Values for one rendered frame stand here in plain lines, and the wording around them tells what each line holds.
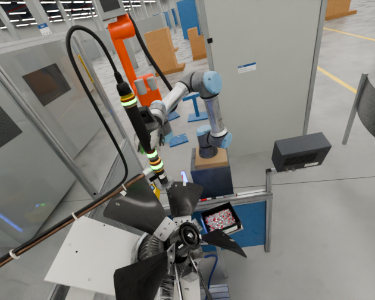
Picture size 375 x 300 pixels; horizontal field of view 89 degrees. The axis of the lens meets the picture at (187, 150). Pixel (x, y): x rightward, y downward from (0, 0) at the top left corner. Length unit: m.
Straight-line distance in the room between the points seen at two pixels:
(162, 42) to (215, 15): 6.27
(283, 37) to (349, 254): 2.15
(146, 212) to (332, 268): 1.75
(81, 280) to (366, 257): 2.13
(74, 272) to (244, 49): 2.32
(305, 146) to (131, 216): 0.95
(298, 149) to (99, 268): 1.11
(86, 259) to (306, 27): 2.64
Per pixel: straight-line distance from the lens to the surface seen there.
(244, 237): 1.91
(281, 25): 2.53
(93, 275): 0.96
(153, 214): 0.88
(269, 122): 2.87
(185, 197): 1.05
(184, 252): 0.88
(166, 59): 8.61
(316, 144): 1.25
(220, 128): 1.26
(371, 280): 2.29
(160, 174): 0.72
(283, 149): 1.19
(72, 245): 0.98
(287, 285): 2.10
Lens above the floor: 1.98
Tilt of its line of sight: 35 degrees down
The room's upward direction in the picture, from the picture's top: 16 degrees counter-clockwise
